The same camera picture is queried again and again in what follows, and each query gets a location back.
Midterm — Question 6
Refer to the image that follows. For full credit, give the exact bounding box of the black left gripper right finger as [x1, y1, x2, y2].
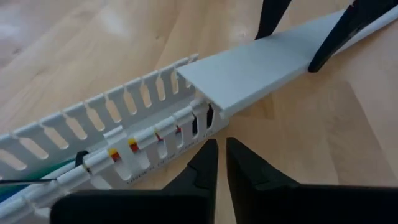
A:
[226, 136, 398, 224]

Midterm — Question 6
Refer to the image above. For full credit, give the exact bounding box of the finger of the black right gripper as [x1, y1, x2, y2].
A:
[307, 0, 398, 74]
[254, 0, 293, 41]

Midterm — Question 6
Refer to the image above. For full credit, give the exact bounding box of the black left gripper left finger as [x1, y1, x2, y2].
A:
[49, 139, 219, 224]

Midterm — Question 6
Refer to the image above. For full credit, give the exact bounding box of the white raceway cover strip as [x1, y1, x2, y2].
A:
[175, 4, 398, 119]

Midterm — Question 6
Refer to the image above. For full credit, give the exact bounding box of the black zip tie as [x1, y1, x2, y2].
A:
[0, 149, 91, 185]

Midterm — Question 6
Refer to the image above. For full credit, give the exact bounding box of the white slotted cable raceway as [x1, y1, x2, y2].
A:
[0, 53, 230, 224]

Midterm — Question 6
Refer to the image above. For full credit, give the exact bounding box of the bundle of coloured wires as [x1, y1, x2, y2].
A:
[0, 157, 77, 194]

